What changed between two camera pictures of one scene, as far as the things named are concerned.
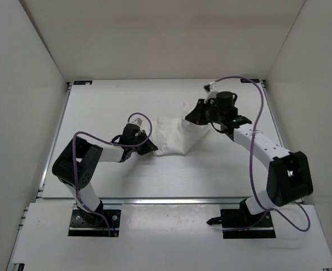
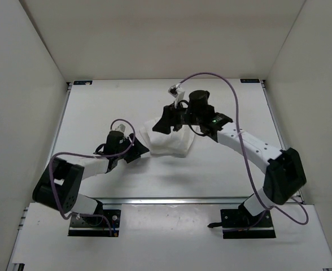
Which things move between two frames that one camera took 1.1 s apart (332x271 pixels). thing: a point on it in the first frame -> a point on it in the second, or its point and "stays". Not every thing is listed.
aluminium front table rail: [173, 200] stays
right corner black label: [247, 81] stays
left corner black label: [84, 82] stays
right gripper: [196, 116] -> [170, 118]
